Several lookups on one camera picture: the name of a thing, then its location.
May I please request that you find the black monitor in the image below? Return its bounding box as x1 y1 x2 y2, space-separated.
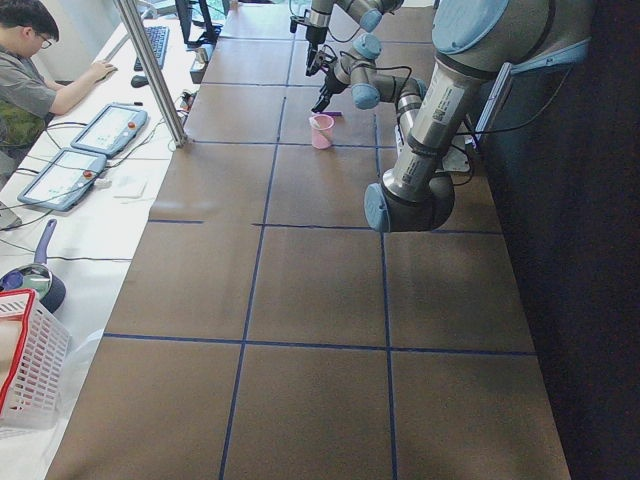
174 0 222 49

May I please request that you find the white plastic basket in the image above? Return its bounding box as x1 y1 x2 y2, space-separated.
1 289 70 439

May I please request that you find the teach pendant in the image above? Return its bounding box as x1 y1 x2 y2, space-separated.
17 148 107 212
70 103 148 158

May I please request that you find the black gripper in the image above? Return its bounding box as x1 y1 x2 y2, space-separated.
311 68 349 113
305 25 326 77

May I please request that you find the blue pot with handle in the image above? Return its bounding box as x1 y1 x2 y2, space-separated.
1 219 66 313

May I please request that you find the near teach pendant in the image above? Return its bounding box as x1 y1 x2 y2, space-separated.
17 148 107 212

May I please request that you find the black keyboard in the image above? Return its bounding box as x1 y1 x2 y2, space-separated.
144 25 170 70

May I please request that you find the far teach pendant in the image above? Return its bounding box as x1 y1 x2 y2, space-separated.
70 103 148 158

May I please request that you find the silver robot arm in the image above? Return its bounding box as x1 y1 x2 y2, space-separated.
290 0 404 77
298 1 595 232

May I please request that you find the seated person in grey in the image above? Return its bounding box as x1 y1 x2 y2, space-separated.
1 1 116 150

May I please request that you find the pink mesh pen holder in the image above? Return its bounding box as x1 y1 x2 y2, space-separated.
309 114 334 150

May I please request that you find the small steel cup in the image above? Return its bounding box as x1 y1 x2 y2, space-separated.
195 44 214 64

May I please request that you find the black computer mouse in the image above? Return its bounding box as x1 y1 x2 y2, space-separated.
130 75 149 88

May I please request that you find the aluminium frame post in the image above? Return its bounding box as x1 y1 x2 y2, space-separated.
114 0 188 148

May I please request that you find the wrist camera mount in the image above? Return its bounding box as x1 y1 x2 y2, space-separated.
318 44 339 73
289 15 307 34

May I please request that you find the black box under cup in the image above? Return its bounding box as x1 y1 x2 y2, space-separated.
189 47 209 84

